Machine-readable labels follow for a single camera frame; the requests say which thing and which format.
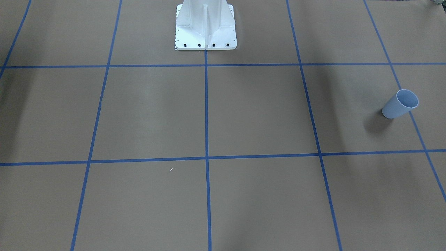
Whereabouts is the light blue plastic cup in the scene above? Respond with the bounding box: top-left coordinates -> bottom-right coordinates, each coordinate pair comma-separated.
381,89 -> 419,119

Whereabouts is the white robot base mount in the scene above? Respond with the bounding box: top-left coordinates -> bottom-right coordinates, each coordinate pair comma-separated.
174,0 -> 237,51

